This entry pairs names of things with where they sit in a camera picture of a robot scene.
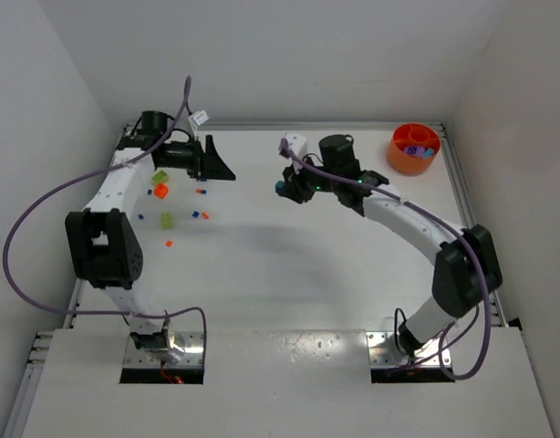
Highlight yellow-green lego brick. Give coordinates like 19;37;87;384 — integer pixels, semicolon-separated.
151;170;170;185

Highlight pale green lego brick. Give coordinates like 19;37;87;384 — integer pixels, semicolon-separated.
161;213;174;230

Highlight purple lego brick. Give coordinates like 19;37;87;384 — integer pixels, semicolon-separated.
404;145;425;157

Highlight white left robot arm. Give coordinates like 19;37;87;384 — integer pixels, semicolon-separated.
65;111;236;363

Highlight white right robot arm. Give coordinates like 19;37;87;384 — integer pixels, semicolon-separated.
275;133;503;356

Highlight orange round lego piece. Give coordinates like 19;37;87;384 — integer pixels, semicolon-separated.
153;183;170;199

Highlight orange divided round container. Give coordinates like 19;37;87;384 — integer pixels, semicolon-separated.
387;123;441;176

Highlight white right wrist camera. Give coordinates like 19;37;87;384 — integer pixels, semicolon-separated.
279;132;308;158

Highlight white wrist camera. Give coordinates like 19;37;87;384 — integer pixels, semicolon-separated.
279;132;308;158
189;110;210;128

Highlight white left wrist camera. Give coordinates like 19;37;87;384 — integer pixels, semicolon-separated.
189;110;210;128

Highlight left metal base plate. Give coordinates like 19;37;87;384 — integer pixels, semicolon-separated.
123;330;205;370

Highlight metal base plate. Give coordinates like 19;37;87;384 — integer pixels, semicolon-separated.
366;330;453;369
123;330;205;370

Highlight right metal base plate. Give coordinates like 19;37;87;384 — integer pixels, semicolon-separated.
366;330;453;369

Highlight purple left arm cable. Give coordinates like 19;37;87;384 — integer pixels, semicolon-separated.
2;75;208;366

